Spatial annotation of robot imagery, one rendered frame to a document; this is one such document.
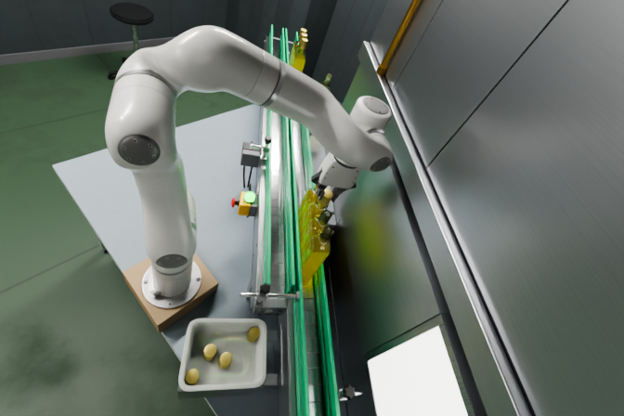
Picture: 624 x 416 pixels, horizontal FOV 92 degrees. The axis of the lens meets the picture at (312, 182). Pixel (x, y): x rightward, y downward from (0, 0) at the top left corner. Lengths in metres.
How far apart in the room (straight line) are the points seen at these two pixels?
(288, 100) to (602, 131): 0.44
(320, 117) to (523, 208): 0.37
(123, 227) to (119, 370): 0.84
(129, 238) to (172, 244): 0.63
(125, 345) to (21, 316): 0.54
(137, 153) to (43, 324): 1.73
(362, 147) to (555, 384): 0.44
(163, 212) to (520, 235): 0.69
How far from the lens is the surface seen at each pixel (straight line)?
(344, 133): 0.59
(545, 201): 0.55
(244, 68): 0.52
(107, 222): 1.49
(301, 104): 0.57
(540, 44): 0.63
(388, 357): 0.82
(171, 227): 0.78
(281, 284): 1.02
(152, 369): 2.01
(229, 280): 1.32
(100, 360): 2.06
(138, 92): 0.57
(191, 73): 0.52
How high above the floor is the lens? 1.97
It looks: 46 degrees down
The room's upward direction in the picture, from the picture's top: 25 degrees clockwise
